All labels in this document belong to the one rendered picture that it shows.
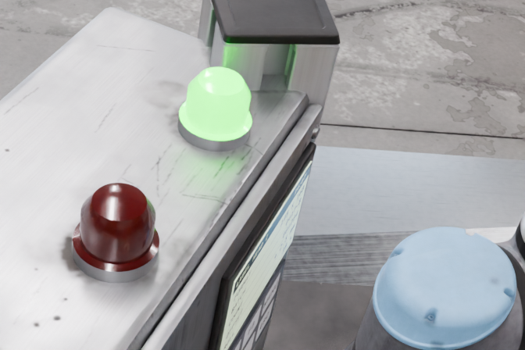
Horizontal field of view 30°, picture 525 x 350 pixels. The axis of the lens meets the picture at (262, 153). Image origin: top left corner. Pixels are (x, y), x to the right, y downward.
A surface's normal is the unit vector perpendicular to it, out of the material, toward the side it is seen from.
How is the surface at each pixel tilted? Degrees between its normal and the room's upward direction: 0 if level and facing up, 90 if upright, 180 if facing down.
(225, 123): 90
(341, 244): 0
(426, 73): 0
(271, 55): 90
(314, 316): 2
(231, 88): 14
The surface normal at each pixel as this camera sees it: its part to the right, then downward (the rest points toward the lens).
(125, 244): 0.27, 0.66
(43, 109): 0.15, -0.75
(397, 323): -0.76, 0.27
